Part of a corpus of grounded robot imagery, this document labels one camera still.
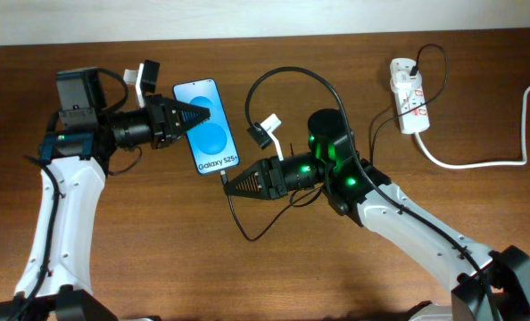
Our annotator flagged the blue Samsung Galaxy smartphone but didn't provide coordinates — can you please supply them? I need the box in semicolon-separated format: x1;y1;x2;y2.
173;78;240;175

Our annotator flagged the black USB charging cable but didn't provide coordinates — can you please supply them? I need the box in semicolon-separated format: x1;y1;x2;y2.
219;43;450;243

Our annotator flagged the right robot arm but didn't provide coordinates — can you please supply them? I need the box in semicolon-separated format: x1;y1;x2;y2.
224;109;530;320

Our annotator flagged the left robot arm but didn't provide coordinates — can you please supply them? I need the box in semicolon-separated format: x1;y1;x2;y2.
0;61;211;320

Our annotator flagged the white USB charger adapter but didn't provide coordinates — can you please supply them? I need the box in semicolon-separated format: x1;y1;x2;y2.
390;70;422;93

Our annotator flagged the white power strip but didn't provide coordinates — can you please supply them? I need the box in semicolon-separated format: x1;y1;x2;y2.
390;58;430;135

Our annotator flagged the white power strip cord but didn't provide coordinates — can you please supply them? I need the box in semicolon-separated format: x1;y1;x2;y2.
415;79;530;170

